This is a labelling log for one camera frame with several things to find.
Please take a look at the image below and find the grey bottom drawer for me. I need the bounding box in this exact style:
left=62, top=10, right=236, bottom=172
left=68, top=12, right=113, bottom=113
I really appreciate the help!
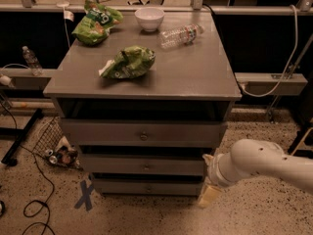
left=92, top=179, right=202, bottom=196

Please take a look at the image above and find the grey drawer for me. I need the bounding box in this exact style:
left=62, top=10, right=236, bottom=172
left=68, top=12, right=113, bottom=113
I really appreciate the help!
left=79, top=154, right=206, bottom=176
left=92, top=179, right=202, bottom=196
left=60, top=118, right=227, bottom=148

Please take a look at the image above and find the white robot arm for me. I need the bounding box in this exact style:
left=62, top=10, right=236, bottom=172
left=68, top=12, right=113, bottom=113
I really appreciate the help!
left=198, top=139, right=313, bottom=209

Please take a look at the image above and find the grey middle drawer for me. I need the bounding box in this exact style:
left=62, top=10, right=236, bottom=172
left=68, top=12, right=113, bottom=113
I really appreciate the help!
left=79, top=154, right=206, bottom=176

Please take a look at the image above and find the grey drawer cabinet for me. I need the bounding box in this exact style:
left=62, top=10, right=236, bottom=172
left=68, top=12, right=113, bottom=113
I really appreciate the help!
left=44, top=11, right=241, bottom=184

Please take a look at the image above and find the grey top drawer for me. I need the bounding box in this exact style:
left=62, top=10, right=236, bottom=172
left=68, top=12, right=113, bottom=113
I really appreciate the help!
left=60, top=118, right=227, bottom=148

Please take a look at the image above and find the black wheeled cart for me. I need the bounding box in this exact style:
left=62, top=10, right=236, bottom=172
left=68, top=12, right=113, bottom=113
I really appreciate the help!
left=288, top=122, right=313, bottom=158

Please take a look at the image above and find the blue tape cross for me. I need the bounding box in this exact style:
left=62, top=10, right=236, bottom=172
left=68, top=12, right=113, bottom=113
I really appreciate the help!
left=74, top=180, right=94, bottom=212

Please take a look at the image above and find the green chip bag front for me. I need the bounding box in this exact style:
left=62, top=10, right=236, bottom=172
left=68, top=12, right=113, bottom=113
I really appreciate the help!
left=99, top=45, right=156, bottom=79

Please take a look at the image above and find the green chip bag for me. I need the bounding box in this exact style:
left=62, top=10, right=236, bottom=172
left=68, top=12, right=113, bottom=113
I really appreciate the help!
left=71, top=0, right=123, bottom=46
left=99, top=45, right=156, bottom=79

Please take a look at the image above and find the clear plastic bottle lying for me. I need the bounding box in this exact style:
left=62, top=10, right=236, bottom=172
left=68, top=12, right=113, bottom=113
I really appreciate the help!
left=158, top=23, right=204, bottom=49

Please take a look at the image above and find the white bowl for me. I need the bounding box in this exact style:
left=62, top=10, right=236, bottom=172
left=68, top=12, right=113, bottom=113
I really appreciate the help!
left=135, top=7, right=164, bottom=32

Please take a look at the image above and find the green chip bag rear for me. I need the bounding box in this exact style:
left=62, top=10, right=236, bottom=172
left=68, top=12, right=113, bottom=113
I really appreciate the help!
left=71, top=0, right=123, bottom=46

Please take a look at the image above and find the black table leg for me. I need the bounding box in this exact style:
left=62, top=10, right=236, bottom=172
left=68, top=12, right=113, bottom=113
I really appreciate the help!
left=0, top=109, right=44, bottom=166

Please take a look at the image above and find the standing water bottle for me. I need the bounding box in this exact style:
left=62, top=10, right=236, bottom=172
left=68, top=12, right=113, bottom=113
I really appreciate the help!
left=22, top=46, right=43, bottom=76

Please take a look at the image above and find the wire mesh trash basket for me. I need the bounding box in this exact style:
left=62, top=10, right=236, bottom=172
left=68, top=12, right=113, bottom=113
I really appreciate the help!
left=33, top=117, right=81, bottom=169

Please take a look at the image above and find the black floor cable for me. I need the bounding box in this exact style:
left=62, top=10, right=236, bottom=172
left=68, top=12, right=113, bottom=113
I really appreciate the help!
left=0, top=100, right=57, bottom=235

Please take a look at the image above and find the white cable right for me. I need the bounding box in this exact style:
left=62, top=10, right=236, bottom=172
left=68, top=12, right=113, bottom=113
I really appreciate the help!
left=240, top=4, right=299, bottom=99

